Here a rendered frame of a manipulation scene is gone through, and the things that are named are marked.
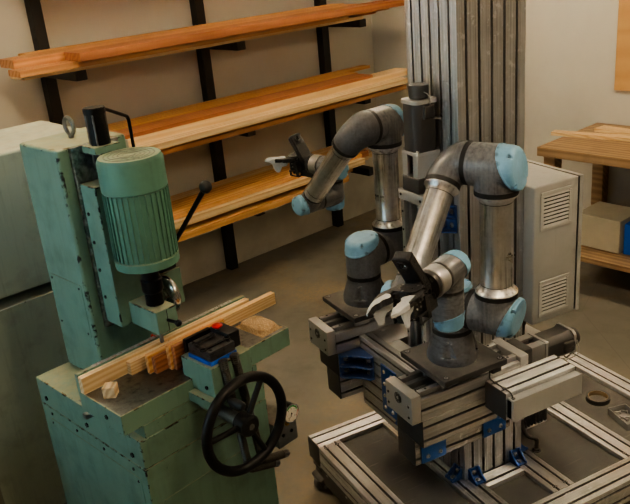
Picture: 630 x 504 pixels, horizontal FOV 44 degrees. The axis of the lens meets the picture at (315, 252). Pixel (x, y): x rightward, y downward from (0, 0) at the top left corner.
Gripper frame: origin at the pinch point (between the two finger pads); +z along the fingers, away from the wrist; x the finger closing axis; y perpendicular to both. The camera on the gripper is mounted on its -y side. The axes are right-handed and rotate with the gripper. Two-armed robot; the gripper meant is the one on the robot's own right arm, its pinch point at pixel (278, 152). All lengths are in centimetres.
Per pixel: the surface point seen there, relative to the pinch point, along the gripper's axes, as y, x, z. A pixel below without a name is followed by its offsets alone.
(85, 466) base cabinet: 52, -121, -32
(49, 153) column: -41, -97, -29
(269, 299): 24, -52, -49
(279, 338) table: 28, -63, -65
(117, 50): -33, 9, 124
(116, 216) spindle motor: -25, -95, -53
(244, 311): 23, -63, -49
